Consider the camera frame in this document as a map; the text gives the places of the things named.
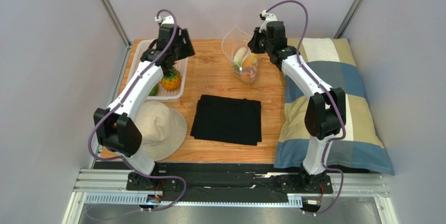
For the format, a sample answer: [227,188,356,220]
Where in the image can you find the clear zip top bag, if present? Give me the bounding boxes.
[221,26,258,85]

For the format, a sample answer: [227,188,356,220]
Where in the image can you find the fake pineapple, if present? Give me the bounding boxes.
[161,67,182,91]

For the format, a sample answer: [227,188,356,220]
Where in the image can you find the fake mango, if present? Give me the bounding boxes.
[149,84,159,96]

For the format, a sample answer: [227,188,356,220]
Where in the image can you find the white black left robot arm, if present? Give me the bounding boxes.
[93,24,195,189]

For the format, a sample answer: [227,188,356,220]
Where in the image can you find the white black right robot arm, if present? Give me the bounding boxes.
[248,21,346,192]

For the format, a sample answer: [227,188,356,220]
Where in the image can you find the fake yellow fruit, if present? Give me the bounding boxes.
[248,53,257,65]

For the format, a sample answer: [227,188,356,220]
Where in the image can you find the fake white radish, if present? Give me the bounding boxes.
[233,47,248,71]

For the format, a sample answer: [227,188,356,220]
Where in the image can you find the fake peach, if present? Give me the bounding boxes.
[241,58,258,82]

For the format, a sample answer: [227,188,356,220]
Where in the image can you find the white plastic basket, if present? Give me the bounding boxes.
[122,39,188,103]

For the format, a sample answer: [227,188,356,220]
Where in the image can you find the folded black cloth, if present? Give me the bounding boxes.
[190,95,262,146]

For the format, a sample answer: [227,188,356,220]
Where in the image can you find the beige bucket hat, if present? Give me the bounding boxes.
[136,100,187,161]

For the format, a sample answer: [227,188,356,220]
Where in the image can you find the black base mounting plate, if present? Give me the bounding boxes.
[126,163,333,203]

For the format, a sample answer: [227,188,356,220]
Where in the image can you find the blue beige checked pillow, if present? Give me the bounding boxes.
[274,38,395,175]

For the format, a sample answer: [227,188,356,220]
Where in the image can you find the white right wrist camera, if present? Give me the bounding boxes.
[259,10,277,32]

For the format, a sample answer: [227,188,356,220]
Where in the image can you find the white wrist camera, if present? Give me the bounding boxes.
[259,10,277,32]
[155,15,176,27]

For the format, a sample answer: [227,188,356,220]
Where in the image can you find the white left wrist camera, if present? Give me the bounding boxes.
[155,15,176,27]

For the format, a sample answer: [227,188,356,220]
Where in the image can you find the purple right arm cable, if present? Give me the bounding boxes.
[259,0,348,217]

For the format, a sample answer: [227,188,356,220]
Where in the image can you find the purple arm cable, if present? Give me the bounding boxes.
[83,9,187,217]
[259,0,348,217]

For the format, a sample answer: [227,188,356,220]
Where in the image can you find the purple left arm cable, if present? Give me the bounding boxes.
[83,9,187,217]

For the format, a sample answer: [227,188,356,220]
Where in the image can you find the aluminium frame rail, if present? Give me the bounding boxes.
[73,169,398,223]

